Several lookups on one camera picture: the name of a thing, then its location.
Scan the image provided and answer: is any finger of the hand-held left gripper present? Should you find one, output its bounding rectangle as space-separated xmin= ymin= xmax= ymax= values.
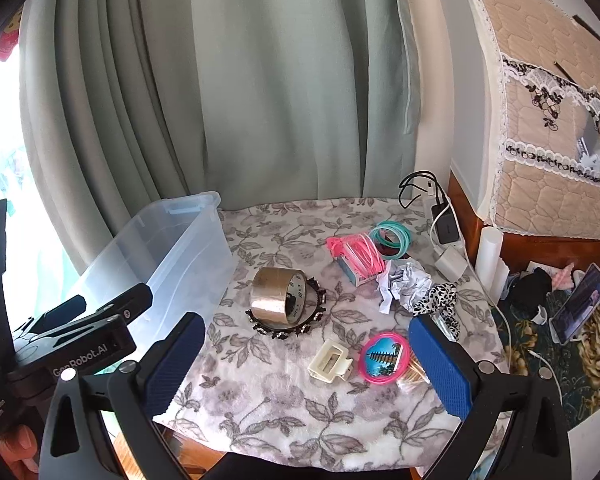
xmin=27 ymin=296 xmax=87 ymax=333
xmin=30 ymin=283 xmax=154 ymax=335

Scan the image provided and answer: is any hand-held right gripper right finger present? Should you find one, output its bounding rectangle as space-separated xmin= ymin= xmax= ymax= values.
xmin=408 ymin=314 xmax=572 ymax=480

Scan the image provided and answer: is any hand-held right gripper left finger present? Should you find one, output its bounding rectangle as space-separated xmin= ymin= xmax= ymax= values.
xmin=39 ymin=311 xmax=207 ymax=480

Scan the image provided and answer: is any clear plastic container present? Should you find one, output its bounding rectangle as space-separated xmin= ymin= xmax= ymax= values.
xmin=77 ymin=191 xmax=240 ymax=361

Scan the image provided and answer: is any leopard print scrunchie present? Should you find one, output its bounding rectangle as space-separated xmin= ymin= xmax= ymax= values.
xmin=412 ymin=282 xmax=461 ymax=338

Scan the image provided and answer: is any white paper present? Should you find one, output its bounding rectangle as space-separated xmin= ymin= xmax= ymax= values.
xmin=377 ymin=260 xmax=435 ymax=315

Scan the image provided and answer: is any black studded headband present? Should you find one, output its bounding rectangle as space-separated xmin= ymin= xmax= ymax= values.
xmin=245 ymin=276 xmax=329 ymax=339

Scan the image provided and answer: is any brown packing tape roll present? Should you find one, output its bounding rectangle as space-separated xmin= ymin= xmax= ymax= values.
xmin=250 ymin=267 xmax=308 ymax=326

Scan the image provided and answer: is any set of teal bangles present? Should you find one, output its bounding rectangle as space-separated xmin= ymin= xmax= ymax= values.
xmin=369 ymin=220 xmax=412 ymax=261

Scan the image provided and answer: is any bundle of pink bangles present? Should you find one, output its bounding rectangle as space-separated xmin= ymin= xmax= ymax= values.
xmin=342 ymin=233 xmax=387 ymax=279

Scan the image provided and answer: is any person's left hand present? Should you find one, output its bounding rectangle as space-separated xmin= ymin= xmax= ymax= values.
xmin=0 ymin=424 xmax=41 ymax=480

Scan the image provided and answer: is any pack of toothpicks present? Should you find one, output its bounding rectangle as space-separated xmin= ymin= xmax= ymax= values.
xmin=397 ymin=345 xmax=432 ymax=390

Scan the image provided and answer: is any pink round picture mirror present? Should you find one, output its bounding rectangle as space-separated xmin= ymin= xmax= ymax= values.
xmin=360 ymin=331 xmax=411 ymax=386

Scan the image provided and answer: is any white charger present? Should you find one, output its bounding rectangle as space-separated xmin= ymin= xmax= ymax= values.
xmin=434 ymin=245 xmax=467 ymax=278

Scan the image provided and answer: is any white cylinder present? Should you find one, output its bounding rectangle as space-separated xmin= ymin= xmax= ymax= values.
xmin=476 ymin=226 xmax=504 ymax=299

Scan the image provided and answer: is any black cloth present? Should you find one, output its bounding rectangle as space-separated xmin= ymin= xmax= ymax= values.
xmin=509 ymin=267 xmax=553 ymax=316

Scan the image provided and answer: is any cream hair claw clip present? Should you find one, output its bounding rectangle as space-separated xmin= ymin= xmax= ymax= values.
xmin=307 ymin=339 xmax=353 ymax=382

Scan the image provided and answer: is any grey floral blanket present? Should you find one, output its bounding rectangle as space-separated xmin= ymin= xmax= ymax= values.
xmin=152 ymin=197 xmax=511 ymax=474

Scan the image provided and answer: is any small blue white box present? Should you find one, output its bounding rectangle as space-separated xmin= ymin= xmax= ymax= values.
xmin=336 ymin=255 xmax=381 ymax=288

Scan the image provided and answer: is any black charger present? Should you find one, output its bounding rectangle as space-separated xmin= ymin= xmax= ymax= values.
xmin=432 ymin=202 xmax=462 ymax=245

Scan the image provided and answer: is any wooden cabinet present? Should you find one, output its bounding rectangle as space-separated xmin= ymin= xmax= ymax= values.
xmin=448 ymin=170 xmax=600 ymax=275

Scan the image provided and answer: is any smartphone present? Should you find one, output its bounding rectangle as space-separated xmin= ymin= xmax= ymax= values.
xmin=550 ymin=263 xmax=600 ymax=346

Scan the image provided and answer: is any dark floral bedspread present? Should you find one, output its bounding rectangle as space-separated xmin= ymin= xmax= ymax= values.
xmin=490 ymin=260 xmax=600 ymax=431

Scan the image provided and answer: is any beige quilted lace cover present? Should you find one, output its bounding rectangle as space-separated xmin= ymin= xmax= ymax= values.
xmin=452 ymin=0 xmax=600 ymax=241

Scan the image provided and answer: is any grey-green curtain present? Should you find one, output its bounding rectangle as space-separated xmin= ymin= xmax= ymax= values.
xmin=19 ymin=0 xmax=423 ymax=273

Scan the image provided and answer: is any white standing air conditioner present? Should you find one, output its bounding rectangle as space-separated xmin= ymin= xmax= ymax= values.
xmin=436 ymin=0 xmax=600 ymax=241

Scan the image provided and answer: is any red window decoration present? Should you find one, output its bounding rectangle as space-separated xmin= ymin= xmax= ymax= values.
xmin=0 ymin=7 xmax=22 ymax=63

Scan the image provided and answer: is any black cable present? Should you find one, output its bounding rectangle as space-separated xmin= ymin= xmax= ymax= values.
xmin=398 ymin=171 xmax=448 ymax=209

